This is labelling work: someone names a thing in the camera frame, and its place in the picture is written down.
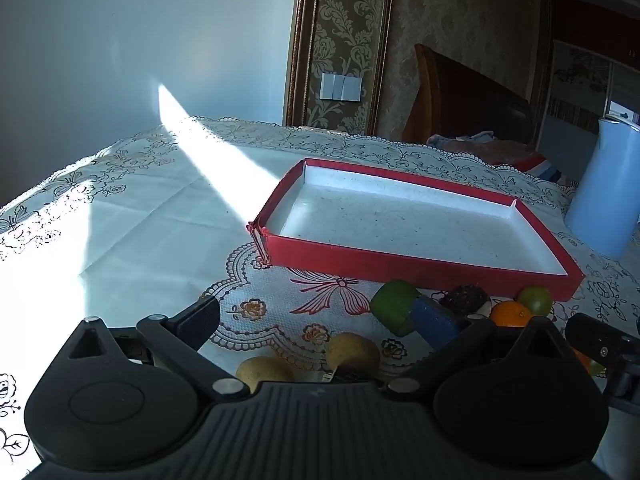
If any patterned sliding wardrobe door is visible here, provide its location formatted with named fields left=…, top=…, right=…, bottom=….
left=537, top=40, right=640, bottom=151

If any brown wooden headboard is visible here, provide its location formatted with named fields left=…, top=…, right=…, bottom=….
left=402, top=43, right=535, bottom=148

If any gold framed wallpaper panel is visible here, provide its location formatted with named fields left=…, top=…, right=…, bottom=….
left=282, top=0, right=396, bottom=136

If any red shallow cardboard box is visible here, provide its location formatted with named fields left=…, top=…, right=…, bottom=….
left=246, top=158, right=586, bottom=302

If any orange mandarin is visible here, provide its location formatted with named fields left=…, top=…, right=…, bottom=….
left=570, top=347, right=606, bottom=377
left=489, top=300, right=535, bottom=328

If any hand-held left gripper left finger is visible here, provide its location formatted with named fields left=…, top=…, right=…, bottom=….
left=65, top=296, right=251, bottom=403

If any green cucumber piece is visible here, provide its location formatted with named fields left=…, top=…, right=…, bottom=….
left=370, top=280, right=421, bottom=337

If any pink striped bedding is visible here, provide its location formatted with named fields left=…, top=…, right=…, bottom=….
left=426, top=131, right=576, bottom=186

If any white electric kettle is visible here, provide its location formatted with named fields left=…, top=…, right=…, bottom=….
left=564, top=115, right=640, bottom=260

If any white wall light switch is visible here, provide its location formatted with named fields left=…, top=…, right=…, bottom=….
left=320, top=72, right=362, bottom=102

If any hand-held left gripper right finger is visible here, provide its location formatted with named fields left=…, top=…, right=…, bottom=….
left=387, top=294, right=576, bottom=402

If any green tomato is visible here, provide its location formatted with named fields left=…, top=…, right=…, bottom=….
left=516, top=285, right=553, bottom=317

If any tan longan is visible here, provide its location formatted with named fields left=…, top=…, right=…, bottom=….
left=325, top=332, right=381, bottom=376
left=236, top=356, right=296, bottom=393

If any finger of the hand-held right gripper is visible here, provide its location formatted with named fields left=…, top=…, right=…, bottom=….
left=565, top=312, right=640, bottom=372

